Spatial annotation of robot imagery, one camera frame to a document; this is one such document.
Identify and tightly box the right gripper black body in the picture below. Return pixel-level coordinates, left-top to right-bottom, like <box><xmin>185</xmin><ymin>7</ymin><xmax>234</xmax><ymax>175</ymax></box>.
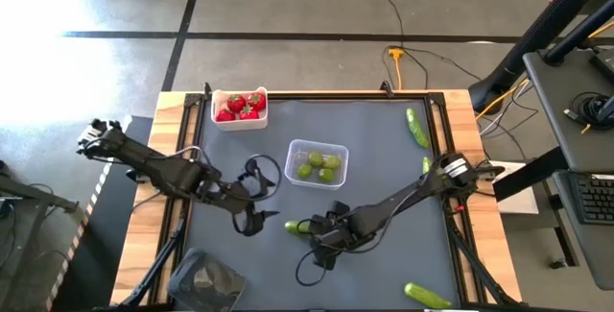
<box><xmin>314</xmin><ymin>207</ymin><xmax>374</xmax><ymax>252</ymax></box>

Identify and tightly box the black textured tube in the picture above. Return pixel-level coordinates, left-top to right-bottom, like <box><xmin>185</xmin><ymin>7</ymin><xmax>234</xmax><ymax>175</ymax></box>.
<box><xmin>468</xmin><ymin>0</ymin><xmax>614</xmax><ymax>114</ymax></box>

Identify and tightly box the black keyboard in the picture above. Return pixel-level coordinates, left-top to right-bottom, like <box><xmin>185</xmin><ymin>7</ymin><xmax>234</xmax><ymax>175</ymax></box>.
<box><xmin>569</xmin><ymin>172</ymin><xmax>614</xmax><ymax>227</ymax></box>

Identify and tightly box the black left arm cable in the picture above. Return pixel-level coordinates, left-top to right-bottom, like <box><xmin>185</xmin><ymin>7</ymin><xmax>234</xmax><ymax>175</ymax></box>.
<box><xmin>243</xmin><ymin>153</ymin><xmax>284</xmax><ymax>204</ymax></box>

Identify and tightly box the grey desk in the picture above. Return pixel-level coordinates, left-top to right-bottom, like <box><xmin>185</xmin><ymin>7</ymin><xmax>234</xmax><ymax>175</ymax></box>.
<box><xmin>522</xmin><ymin>48</ymin><xmax>614</xmax><ymax>175</ymax></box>
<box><xmin>551</xmin><ymin>170</ymin><xmax>614</xmax><ymax>290</ymax></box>

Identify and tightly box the clear plastic basket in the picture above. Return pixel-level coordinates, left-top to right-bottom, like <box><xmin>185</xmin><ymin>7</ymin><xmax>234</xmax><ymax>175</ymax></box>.
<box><xmin>283</xmin><ymin>138</ymin><xmax>350</xmax><ymax>192</ymax></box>

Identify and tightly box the black equipment stand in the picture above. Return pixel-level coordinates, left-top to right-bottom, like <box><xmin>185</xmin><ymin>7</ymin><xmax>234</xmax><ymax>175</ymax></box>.
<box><xmin>0</xmin><ymin>157</ymin><xmax>81</xmax><ymax>275</ymax></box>

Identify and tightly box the dark floor mat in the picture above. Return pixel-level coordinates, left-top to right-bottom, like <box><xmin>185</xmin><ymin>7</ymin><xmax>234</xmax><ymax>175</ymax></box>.
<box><xmin>45</xmin><ymin>114</ymin><xmax>155</xmax><ymax>312</ymax></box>

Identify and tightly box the white plastic basket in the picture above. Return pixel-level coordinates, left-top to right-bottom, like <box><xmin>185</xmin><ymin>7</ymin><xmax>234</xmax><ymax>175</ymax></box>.
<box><xmin>210</xmin><ymin>85</ymin><xmax>270</xmax><ymax>132</ymax></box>

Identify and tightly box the dark translucent plastic basket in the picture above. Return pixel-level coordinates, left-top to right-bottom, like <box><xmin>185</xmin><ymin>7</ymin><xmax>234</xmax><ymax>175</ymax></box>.
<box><xmin>167</xmin><ymin>248</ymin><xmax>248</xmax><ymax>312</ymax></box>

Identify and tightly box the white paper sheet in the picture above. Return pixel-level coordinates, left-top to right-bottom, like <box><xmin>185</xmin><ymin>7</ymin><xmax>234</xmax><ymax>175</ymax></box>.
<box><xmin>493</xmin><ymin>160</ymin><xmax>541</xmax><ymax>215</ymax></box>

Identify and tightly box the yellow power plug cord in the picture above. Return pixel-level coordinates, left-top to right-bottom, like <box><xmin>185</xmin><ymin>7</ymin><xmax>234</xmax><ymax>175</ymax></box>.
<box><xmin>387</xmin><ymin>47</ymin><xmax>405</xmax><ymax>91</ymax></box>

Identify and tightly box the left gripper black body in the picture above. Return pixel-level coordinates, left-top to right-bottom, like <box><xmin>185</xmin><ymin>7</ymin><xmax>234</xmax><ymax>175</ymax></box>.
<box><xmin>205</xmin><ymin>180</ymin><xmax>251</xmax><ymax>216</ymax></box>

